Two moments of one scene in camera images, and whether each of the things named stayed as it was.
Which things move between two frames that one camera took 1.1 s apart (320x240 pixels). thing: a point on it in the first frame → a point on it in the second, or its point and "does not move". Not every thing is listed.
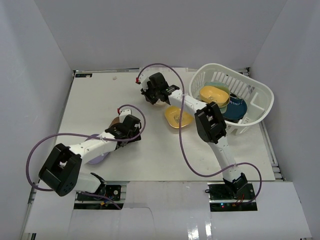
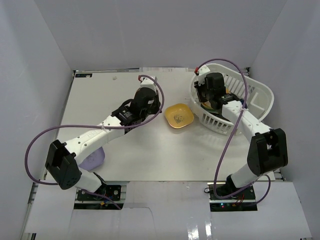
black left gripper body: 133,139 → 155,105
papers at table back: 163,70 does not move
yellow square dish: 172,114 does not move
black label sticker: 83,75 does not move
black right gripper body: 151,94 → 203,94
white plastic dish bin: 259,96 does not move
